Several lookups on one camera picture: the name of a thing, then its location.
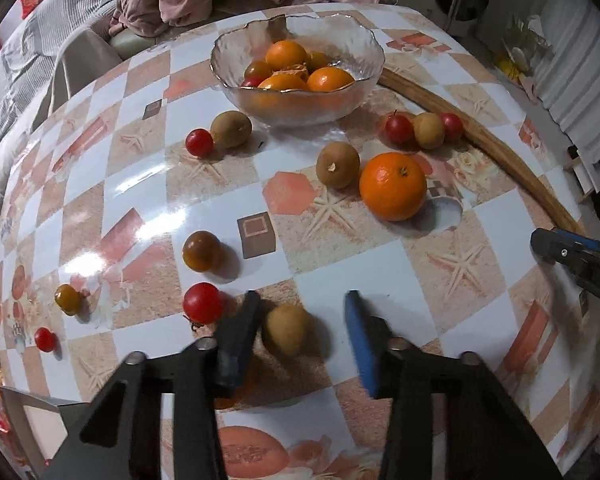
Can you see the partly peeled orange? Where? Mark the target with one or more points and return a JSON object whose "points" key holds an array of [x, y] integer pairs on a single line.
{"points": [[280, 82]]}

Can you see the long wooden stick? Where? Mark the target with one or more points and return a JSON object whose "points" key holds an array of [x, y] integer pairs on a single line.
{"points": [[505, 152]]}

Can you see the small brown cherry tomato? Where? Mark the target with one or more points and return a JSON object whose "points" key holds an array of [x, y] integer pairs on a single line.
{"points": [[68, 298]]}

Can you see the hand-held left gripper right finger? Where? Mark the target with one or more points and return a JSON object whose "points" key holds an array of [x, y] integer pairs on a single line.
{"points": [[362, 340]]}

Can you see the dark brown cherry tomato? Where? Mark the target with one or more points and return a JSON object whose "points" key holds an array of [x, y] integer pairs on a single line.
{"points": [[201, 250], [258, 69]]}

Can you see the white corrugated sheet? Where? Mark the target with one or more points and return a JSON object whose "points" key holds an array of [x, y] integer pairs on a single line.
{"points": [[580, 60]]}

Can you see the beige sofa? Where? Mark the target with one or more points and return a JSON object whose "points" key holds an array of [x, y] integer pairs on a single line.
{"points": [[130, 42]]}

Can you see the kiwi near bowl left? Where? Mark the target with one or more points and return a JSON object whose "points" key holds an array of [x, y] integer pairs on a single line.
{"points": [[230, 129]]}

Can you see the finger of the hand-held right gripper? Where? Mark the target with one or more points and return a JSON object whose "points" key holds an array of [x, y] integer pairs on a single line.
{"points": [[555, 250], [582, 243]]}

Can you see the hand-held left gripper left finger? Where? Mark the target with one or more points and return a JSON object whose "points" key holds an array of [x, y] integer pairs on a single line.
{"points": [[235, 340]]}

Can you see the small red cherry tomato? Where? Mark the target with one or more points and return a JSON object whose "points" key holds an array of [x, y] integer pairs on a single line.
{"points": [[45, 339]]}

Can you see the large orange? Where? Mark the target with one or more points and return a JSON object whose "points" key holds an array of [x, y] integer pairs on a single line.
{"points": [[392, 186]]}

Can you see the grey striped sofa cover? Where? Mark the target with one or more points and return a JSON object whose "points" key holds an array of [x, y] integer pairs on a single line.
{"points": [[30, 50]]}

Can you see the red cherry tomato with stem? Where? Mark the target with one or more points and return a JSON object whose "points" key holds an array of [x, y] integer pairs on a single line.
{"points": [[398, 128]]}

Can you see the beige cloth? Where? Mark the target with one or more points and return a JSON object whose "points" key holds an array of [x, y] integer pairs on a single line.
{"points": [[80, 65]]}

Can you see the kiwi next to orange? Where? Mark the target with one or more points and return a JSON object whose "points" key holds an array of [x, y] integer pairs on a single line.
{"points": [[337, 165]]}

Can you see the clear glass bowl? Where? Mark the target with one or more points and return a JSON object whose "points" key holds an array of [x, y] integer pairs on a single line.
{"points": [[350, 45]]}

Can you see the yellow bag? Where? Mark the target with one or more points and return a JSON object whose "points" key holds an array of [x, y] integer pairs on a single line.
{"points": [[510, 62]]}

